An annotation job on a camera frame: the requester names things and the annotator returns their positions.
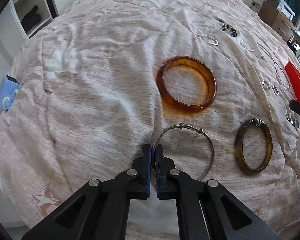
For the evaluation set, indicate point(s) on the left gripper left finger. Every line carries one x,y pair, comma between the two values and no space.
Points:
99,209

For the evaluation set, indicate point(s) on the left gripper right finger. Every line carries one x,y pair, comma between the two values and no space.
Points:
206,210

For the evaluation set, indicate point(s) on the silver wristwatch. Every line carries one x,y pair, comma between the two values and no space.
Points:
294,122

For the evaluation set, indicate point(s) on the dark olive bangle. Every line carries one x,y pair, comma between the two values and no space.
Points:
253,146

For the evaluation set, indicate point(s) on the thin silver metal bangle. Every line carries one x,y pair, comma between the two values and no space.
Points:
191,146

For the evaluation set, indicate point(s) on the amber resin bangle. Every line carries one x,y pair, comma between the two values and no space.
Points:
186,84

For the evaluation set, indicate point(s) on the wooden drawer chest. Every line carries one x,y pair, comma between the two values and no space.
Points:
277,20

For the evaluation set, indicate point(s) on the white printer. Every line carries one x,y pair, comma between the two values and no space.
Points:
282,6

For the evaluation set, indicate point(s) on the teal curtain right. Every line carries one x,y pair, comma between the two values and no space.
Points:
294,5

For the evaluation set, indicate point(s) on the blue plastic device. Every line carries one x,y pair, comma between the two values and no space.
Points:
9,87

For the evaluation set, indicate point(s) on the black folded clothes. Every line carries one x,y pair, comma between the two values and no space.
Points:
31,19

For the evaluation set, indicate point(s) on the white shelf unit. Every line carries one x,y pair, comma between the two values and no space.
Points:
20,8

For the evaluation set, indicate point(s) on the wall power socket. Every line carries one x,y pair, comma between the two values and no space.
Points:
255,4

